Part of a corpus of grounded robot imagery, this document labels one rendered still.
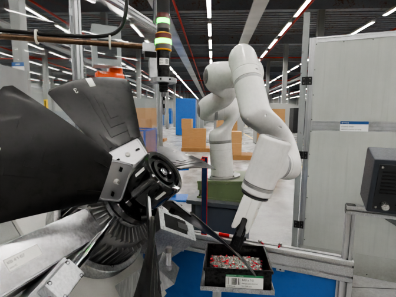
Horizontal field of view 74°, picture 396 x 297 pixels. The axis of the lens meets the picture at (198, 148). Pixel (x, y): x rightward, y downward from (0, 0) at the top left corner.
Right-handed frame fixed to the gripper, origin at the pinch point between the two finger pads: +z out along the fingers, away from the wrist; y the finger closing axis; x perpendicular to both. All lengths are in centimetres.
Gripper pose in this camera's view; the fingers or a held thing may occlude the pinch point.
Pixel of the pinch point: (237, 241)
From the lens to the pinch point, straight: 80.8
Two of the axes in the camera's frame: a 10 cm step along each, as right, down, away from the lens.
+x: 8.9, 3.4, -2.9
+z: -2.9, 9.3, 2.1
